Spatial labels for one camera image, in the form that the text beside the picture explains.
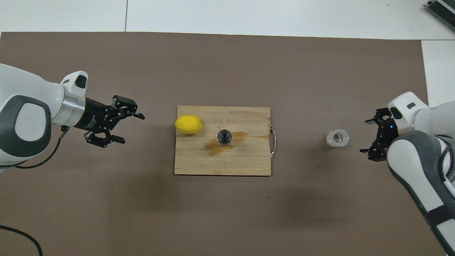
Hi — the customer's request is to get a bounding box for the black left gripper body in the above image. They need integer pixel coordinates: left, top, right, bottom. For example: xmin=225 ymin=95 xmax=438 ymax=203
xmin=76 ymin=98 xmax=116 ymax=133

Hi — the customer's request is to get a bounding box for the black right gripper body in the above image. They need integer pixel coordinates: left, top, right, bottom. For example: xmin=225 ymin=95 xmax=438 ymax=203
xmin=377 ymin=117 xmax=400 ymax=148

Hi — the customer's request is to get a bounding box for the metal double jigger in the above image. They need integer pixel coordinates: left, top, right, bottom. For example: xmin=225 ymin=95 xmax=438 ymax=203
xmin=217 ymin=129 xmax=234 ymax=146

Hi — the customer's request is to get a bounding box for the yellow lemon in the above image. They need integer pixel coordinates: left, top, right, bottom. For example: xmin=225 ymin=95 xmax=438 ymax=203
xmin=175 ymin=115 xmax=203 ymax=135

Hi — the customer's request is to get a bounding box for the black ribbed device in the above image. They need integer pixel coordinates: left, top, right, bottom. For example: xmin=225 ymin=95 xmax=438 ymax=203
xmin=427 ymin=0 xmax=455 ymax=33

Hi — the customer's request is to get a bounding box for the wooden cutting board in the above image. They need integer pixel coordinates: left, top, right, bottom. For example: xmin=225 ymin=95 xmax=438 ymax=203
xmin=174 ymin=106 xmax=277 ymax=176

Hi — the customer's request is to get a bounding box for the brown paper table mat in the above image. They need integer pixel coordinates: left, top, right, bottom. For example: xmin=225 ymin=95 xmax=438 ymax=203
xmin=0 ymin=32 xmax=446 ymax=256

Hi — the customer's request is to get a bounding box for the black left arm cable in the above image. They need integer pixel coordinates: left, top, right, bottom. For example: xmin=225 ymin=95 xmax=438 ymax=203
xmin=0 ymin=126 xmax=70 ymax=256

